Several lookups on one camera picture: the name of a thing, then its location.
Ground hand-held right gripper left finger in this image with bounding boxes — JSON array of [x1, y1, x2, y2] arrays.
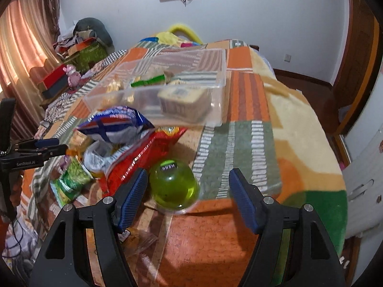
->
[[28, 168, 148, 287]]

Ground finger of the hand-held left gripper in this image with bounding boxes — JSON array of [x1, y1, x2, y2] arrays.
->
[[15, 138, 60, 150], [18, 144, 68, 158]]

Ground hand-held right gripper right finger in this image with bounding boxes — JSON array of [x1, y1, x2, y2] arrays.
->
[[229, 168, 349, 287]]

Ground yellow snack packet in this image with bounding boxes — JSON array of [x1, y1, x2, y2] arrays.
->
[[66, 131, 94, 157]]

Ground green jelly cup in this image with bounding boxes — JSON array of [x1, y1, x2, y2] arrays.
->
[[149, 158, 200, 210]]

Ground clear plastic container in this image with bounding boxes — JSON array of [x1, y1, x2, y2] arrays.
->
[[83, 48, 227, 127]]

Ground gold wrapped snacks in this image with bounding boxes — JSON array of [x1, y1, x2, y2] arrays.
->
[[104, 74, 127, 94]]

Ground red snack bag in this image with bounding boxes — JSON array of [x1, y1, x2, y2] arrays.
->
[[105, 126, 188, 201]]

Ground green pea snack packet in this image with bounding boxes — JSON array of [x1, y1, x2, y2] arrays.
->
[[50, 156, 95, 209]]

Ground clear plastic wrapper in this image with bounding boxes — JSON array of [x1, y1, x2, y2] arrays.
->
[[119, 226, 160, 256]]

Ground silver white snack packet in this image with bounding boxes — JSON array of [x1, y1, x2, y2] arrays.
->
[[83, 140, 134, 174]]

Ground red and black box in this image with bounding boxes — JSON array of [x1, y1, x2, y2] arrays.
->
[[41, 64, 70, 99]]

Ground blue and white snack bag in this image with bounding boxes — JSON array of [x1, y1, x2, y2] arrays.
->
[[76, 105, 156, 144]]

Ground pink plush toy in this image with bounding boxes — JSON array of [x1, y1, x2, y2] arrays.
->
[[64, 64, 82, 87]]

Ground green cardboard box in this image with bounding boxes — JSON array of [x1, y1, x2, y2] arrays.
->
[[70, 40, 109, 73]]

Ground black and white checkered cloth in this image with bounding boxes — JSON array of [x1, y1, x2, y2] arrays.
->
[[81, 50, 130, 77]]

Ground pink striped curtain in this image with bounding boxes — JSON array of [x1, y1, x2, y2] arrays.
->
[[0, 0, 62, 144]]

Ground beige snack box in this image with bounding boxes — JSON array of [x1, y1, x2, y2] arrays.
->
[[157, 86, 212, 123]]

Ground green snack bar packet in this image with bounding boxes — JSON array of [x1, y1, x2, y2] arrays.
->
[[131, 76, 167, 88]]

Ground white drawer cabinet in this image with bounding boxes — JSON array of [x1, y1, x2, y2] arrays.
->
[[339, 72, 383, 241]]

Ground yellow plastic chair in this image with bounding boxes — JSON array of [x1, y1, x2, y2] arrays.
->
[[168, 23, 204, 44]]

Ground brown wooden door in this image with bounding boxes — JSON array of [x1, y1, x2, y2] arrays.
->
[[331, 0, 381, 136]]

